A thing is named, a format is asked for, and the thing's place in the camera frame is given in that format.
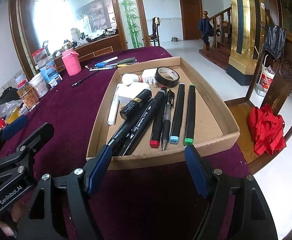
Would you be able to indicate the black marker red cap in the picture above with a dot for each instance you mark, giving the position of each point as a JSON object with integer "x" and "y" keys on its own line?
{"x": 158, "y": 123}

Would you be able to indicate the green marker pen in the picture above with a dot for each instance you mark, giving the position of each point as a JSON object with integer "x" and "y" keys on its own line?
{"x": 128, "y": 60}

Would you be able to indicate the white paint marker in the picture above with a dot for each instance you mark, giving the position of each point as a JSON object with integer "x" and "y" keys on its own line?
{"x": 114, "y": 106}

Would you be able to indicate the black tape roll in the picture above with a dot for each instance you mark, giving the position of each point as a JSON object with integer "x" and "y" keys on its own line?
{"x": 167, "y": 77}

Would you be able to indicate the black mechanical pencil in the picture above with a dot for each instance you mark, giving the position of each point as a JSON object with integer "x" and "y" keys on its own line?
{"x": 167, "y": 119}

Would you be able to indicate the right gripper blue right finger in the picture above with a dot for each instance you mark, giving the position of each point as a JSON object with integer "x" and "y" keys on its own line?
{"x": 196, "y": 167}

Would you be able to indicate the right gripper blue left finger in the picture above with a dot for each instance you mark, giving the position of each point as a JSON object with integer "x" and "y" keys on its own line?
{"x": 95, "y": 170}

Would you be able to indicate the white glue bottle orange cap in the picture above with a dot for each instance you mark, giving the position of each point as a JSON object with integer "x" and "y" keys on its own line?
{"x": 128, "y": 79}

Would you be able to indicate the white power adapter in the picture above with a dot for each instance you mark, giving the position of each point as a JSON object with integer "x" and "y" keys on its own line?
{"x": 148, "y": 76}

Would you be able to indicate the black pen on cloth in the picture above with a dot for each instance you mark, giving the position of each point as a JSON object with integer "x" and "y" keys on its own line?
{"x": 80, "y": 81}

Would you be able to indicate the white oval eraser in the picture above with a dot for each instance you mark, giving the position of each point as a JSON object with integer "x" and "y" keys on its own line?
{"x": 127, "y": 93}

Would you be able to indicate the cardboard box tray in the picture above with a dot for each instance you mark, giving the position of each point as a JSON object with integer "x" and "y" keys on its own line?
{"x": 215, "y": 128}

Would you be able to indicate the wooden sideboard cabinet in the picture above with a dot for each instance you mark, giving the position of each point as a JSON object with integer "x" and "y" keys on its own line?
{"x": 100, "y": 47}

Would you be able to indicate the red cloth bag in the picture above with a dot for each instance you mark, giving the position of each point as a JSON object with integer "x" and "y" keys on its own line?
{"x": 266, "y": 130}

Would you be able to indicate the blue labelled plastic jar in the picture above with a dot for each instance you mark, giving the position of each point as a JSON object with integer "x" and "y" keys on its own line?
{"x": 48, "y": 70}

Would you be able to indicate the white plastic tub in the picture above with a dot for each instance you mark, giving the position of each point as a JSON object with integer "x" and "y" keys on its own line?
{"x": 39, "y": 84}

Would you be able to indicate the purple velvet tablecloth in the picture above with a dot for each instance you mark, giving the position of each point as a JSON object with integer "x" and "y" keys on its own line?
{"x": 149, "y": 203}

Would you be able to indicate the black art marker grey cap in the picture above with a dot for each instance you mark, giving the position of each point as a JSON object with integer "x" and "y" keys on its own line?
{"x": 118, "y": 139}

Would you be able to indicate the black gold lipstick tube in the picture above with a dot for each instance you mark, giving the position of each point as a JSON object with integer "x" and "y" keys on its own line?
{"x": 134, "y": 105}

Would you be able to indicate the red lid clear jar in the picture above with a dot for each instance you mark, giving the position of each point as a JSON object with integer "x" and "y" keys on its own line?
{"x": 39, "y": 55}

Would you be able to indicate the small blue white box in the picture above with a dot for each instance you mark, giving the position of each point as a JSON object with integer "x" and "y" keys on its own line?
{"x": 55, "y": 81}

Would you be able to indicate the yellow pen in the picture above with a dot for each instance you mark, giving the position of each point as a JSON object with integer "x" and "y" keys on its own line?
{"x": 126, "y": 64}

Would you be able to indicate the orange tea tin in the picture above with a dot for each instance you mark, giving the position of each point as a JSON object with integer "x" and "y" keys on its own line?
{"x": 28, "y": 95}

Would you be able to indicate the white stick marker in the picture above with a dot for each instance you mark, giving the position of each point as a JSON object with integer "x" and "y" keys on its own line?
{"x": 109, "y": 60}

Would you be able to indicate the black marker green cap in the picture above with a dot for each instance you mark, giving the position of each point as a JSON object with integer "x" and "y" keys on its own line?
{"x": 190, "y": 118}

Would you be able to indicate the silver blue pen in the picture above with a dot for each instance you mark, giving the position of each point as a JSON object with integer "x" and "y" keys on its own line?
{"x": 103, "y": 68}

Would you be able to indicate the wooden chair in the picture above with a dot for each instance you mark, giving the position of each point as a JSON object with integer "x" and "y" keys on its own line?
{"x": 276, "y": 96}

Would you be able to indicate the pink knitted bottle cover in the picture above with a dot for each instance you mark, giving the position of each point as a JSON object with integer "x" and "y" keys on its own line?
{"x": 70, "y": 59}

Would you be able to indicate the black marker blue cap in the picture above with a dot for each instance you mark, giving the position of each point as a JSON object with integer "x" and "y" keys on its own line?
{"x": 178, "y": 114}

